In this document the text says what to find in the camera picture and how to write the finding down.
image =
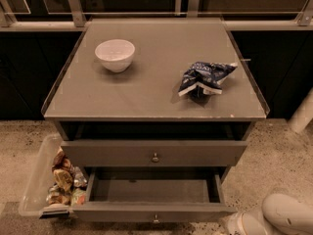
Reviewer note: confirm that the tan padded gripper body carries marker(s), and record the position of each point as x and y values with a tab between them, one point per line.
235	224

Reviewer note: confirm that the grey drawer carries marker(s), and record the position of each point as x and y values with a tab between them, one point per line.
153	152
135	197

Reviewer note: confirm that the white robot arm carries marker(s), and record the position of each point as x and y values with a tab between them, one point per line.
279	214

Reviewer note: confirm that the grey top drawer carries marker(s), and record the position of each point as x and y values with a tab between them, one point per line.
153	152

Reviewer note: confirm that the grey drawer cabinet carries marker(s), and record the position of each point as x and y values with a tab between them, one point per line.
90	102

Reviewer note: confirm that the white pillar leg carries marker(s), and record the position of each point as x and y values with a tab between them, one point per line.
303	115

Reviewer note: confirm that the crumpled blue chip bag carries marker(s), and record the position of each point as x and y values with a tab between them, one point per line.
203	78

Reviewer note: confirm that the green snack packet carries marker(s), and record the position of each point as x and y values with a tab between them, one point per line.
78	197

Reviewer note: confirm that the silver foil snack packet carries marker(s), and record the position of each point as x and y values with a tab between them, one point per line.
79	180

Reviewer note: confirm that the brown snack packet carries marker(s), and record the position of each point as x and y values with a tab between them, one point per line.
62	171

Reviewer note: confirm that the clear plastic storage bin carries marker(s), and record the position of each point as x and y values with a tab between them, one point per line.
34	199

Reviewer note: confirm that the white ceramic bowl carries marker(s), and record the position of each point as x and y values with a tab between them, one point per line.
115	55

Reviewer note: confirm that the metal window railing frame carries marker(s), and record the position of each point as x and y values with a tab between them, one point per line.
32	15

